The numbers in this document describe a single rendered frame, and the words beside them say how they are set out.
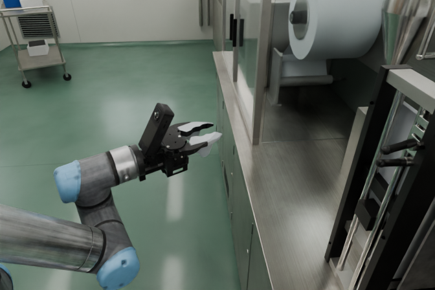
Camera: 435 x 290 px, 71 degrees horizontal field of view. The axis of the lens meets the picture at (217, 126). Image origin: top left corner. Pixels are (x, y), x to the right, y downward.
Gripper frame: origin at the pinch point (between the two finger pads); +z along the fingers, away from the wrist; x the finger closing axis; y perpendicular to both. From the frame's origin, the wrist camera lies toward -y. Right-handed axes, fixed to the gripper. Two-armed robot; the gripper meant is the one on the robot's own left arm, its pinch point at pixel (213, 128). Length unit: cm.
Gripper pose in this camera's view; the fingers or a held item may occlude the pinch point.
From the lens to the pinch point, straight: 74.1
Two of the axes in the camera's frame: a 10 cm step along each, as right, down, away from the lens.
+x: 5.2, 5.6, -6.4
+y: -0.7, 7.8, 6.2
